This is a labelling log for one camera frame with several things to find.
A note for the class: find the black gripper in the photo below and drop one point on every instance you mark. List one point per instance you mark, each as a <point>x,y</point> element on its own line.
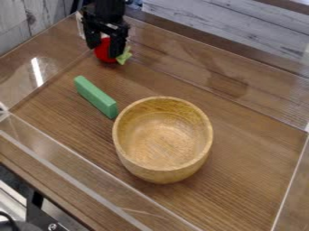
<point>110,24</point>

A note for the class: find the clear acrylic tray enclosure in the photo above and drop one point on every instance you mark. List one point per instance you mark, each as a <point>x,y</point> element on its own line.
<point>252,188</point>

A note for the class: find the green rectangular block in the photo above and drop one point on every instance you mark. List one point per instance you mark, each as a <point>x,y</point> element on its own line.
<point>104,102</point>

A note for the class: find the wooden bowl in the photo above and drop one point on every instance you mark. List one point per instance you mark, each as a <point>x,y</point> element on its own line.
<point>164,136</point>

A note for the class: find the red plush strawberry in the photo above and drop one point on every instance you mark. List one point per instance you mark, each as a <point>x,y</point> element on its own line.
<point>101,52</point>

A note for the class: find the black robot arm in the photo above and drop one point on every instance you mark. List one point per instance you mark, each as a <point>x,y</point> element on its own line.
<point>102,7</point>

